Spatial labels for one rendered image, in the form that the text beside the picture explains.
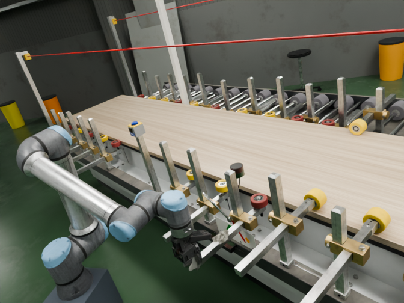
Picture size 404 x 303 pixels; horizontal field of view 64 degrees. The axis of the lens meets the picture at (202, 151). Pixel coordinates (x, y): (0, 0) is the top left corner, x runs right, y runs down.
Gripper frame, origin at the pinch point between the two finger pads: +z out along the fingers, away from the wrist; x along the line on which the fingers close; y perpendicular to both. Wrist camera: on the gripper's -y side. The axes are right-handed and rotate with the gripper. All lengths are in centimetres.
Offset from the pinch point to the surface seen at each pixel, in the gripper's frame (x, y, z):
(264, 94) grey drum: -107, -178, -5
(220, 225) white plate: -16.9, -28.7, 6.3
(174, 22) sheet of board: -385, -298, -69
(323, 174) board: 15, -74, -9
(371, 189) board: 38, -73, -9
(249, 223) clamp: 4.5, -28.6, -4.9
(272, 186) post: 20.8, -28.9, -30.0
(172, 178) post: -53, -29, -11
